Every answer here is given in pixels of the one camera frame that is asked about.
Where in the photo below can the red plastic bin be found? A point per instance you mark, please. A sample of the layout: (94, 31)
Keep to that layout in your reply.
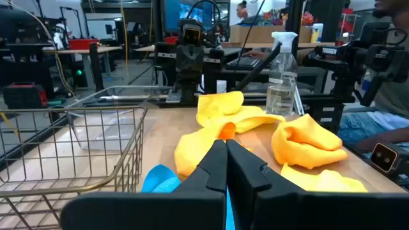
(82, 44)

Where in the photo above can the black and red case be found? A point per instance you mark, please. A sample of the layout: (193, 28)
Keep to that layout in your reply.
(24, 96)

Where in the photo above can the person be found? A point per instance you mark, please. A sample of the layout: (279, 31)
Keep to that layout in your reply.
(242, 10)
(383, 105)

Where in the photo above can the wooden workbench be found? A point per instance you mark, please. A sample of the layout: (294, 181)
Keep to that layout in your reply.
(80, 50)

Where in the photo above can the cardboard box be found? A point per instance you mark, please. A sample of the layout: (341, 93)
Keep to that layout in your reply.
(255, 33)

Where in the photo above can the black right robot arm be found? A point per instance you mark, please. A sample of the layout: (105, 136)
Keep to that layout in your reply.
(188, 92)

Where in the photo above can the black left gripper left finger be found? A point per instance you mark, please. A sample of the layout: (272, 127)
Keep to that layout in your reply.
(191, 207)

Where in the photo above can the black keyboard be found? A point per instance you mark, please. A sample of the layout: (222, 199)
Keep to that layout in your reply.
(244, 62)

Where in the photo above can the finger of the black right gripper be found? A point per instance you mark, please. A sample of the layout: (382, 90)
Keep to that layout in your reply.
(197, 59)
(183, 59)

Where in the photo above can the blue microfiber towel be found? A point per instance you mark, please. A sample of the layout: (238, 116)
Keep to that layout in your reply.
(159, 180)

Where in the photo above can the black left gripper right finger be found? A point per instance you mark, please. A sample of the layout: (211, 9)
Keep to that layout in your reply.
(271, 207)

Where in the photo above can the white wipes canister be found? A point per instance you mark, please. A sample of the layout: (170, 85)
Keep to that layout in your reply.
(317, 32)

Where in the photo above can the black table-level camera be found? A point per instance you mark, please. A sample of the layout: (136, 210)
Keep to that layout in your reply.
(383, 158)

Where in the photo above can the yellow microfiber towel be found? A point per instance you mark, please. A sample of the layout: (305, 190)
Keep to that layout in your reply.
(326, 182)
(220, 108)

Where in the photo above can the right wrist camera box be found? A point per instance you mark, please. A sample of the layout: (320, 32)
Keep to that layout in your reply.
(191, 35)

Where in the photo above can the blue screen monitor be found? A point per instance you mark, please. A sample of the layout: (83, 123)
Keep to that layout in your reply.
(174, 12)

